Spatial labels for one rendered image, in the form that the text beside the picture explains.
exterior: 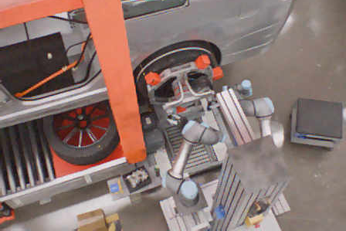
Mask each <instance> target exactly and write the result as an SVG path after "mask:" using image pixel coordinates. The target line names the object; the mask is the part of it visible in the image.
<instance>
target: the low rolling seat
mask: <svg viewBox="0 0 346 231"><path fill-rule="evenodd" d="M289 117H290V119H292V124H291V135H290V136H289V139H290V141H291V142H295V143H300V144H313V145H317V146H322V147H327V149H328V150H329V151H333V149H334V148H336V147H337V146H338V144H339V143H340V142H341V140H342V138H343V103H338V102H329V101H324V100H311V99H306V98H301V97H299V98H298V99H297V100H296V102H295V103H294V106H293V107H292V114H291V115H290V116H289Z"/></svg>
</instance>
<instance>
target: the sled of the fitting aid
mask: <svg viewBox="0 0 346 231"><path fill-rule="evenodd" d="M144 99H145V103H146V104H147V106H148V110H149V111H151V112H152V113H154V118H155V120H156V123H157V126H158V127H159V129H162V128H164V127H169V126H171V124H169V123H167V121H162V122H160V123H159V122H158V118H157V116H156V113H155V110H154V106H153V104H151V103H150V101H149V98H147V97H144ZM196 102H197V104H198V107H199V110H197V111H195V112H193V113H189V114H184V115H182V117H183V116H184V117H187V119H188V120H191V119H196V118H197V117H202V116H204V115H205V111H204V108H203V106H202V102H201V101H200V100H197V101H196Z"/></svg>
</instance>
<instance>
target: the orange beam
mask: <svg viewBox="0 0 346 231"><path fill-rule="evenodd" d="M83 7H84V5H83V0H0V29H1V28H6V27H9V26H11V25H17V24H22V23H24V22H30V21H32V20H34V19H40V18H45V17H47V16H50V15H55V14H60V13H63V12H68V11H70V10H73V9H74V10H75V9H78V8H83Z"/></svg>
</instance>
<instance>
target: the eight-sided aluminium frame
mask: <svg viewBox="0 0 346 231"><path fill-rule="evenodd" d="M180 69H183V70H180ZM177 70H178V71H177ZM175 71H177V72H175ZM192 71H195V72H198V73H204V74H205V76H206V78H208V79H210V80H211V83H212V76H213V71H212V68H211V66H207V67H206V68H205V69H203V70H199V69H198V66H197V64H196V63H195V62H189V63H187V64H183V65H180V66H175V67H173V68H168V69H166V70H164V71H163V73H161V74H160V75H159V77H160V80H161V82H160V83H158V85H156V86H154V85H148V97H149V101H150V103H151V104H159V105H162V106H164V104H165V103H167V102H174V101H175V100H177V99H176V97H175V96H173V97H159V96H155V95H154V91H155V90H156V89H157V88H158V87H160V85H162V84H163V83H164V82H165V81H167V80H168V79H171V78H172V77H173V76H178V75H181V74H184V73H190V72H192ZM173 72H174V73H173ZM200 88H201V87H195V88H194V89H193V91H194V92H195V93H202V92H203V91H204V90H206V89H208V88H209V87H207V86H204V87H202V88H201V89H200ZM198 89H199V90H198ZM172 100H174V101H172Z"/></svg>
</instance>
